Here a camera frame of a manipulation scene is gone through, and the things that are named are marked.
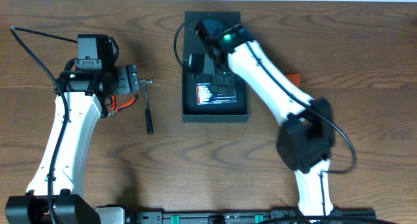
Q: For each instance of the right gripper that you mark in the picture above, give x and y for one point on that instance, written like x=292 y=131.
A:
x=217 y=79

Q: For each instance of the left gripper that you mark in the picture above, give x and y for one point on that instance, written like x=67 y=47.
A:
x=131 y=78

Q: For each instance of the small black handled hammer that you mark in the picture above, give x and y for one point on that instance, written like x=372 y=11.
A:
x=148 y=117

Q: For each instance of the precision screwdriver set case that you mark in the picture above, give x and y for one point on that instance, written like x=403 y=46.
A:
x=206 y=97

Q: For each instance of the dark green hinged box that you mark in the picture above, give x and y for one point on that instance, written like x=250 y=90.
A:
x=191 y=112

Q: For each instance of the red handled pliers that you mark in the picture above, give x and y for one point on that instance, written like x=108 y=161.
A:
x=115 y=109

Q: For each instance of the orange scraper wooden handle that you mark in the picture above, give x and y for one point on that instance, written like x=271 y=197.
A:
x=294 y=79

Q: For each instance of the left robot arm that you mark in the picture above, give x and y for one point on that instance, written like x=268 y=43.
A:
x=55 y=194

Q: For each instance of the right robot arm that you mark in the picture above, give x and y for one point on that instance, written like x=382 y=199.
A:
x=305 y=137

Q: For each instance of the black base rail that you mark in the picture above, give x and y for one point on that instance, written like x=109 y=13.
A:
x=228 y=217

